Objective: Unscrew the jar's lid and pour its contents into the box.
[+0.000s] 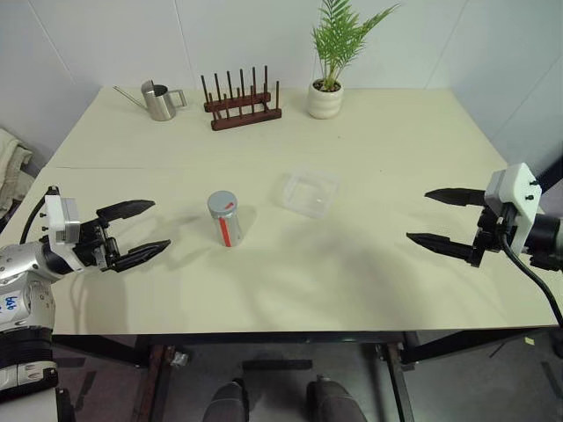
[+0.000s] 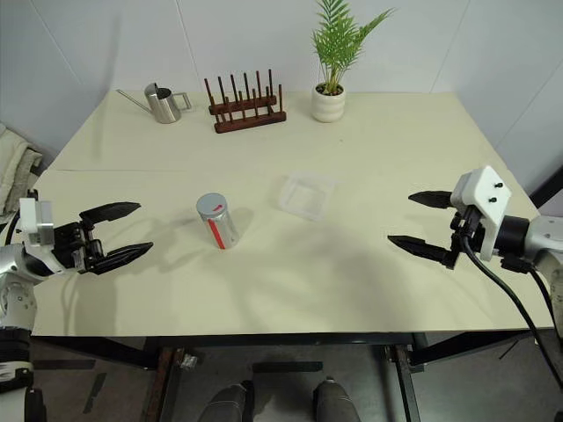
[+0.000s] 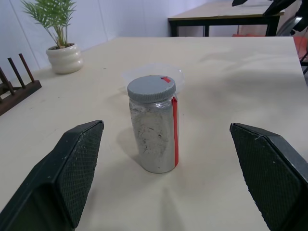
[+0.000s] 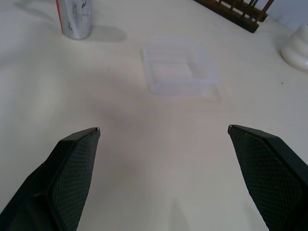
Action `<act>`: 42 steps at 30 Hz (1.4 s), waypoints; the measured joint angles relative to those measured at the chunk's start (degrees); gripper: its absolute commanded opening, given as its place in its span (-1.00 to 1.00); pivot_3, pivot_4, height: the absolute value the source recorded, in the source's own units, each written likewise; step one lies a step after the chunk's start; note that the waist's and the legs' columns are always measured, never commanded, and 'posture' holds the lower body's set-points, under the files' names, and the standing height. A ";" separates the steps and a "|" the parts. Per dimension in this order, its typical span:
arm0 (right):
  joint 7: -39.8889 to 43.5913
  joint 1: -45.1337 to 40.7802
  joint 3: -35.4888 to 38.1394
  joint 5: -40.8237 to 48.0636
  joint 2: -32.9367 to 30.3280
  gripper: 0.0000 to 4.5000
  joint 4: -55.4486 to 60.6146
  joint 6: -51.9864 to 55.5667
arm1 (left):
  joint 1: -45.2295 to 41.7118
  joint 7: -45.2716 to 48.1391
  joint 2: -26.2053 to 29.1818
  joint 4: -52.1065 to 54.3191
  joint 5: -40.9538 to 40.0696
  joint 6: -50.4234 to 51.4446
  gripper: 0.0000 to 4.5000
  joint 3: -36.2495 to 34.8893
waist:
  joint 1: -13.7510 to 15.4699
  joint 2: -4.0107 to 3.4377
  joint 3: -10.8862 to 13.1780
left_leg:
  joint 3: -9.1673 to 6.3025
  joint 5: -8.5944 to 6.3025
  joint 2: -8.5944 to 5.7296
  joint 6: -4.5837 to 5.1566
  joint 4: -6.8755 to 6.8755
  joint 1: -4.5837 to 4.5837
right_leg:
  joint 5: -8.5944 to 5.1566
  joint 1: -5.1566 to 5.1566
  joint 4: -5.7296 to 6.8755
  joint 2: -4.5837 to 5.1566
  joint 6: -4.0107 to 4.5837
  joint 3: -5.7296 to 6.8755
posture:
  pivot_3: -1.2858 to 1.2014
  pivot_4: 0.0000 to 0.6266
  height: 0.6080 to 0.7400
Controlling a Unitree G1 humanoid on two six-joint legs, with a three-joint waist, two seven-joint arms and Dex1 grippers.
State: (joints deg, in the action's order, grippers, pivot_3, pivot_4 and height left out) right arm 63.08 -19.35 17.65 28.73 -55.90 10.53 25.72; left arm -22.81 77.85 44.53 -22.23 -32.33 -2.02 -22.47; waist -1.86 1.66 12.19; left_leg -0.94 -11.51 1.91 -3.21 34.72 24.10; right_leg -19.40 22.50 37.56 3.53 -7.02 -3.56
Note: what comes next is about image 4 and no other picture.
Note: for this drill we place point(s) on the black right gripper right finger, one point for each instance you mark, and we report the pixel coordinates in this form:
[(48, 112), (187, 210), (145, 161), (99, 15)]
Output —
[(272, 173)]

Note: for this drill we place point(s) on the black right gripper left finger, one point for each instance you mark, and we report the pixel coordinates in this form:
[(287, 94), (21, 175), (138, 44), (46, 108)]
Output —
[(60, 178)]

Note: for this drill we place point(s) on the dark wooden peg rack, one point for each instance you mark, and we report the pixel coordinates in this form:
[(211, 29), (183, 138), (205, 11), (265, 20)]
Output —
[(237, 12)]

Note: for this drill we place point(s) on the clear plastic container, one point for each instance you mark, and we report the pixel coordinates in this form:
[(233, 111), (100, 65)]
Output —
[(179, 67)]

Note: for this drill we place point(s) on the silver jar with red stripe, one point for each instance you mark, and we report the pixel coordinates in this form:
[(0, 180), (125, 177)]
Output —
[(74, 18)]

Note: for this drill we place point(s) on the cream ribbed ceramic jar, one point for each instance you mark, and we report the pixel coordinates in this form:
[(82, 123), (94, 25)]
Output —
[(297, 49)]

